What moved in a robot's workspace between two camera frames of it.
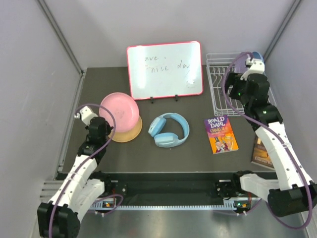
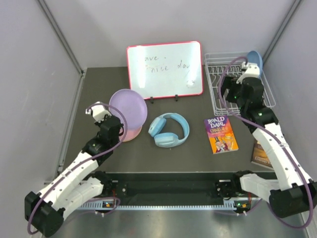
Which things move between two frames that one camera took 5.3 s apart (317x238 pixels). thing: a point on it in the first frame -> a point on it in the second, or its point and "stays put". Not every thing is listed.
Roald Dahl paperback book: [221, 134] stays put
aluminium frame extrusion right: [293, 9] stays put
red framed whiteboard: [165, 70] stays put
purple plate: [240, 64] -> [132, 106]
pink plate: [124, 109] -> [131, 134]
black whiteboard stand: [176, 98] stays put
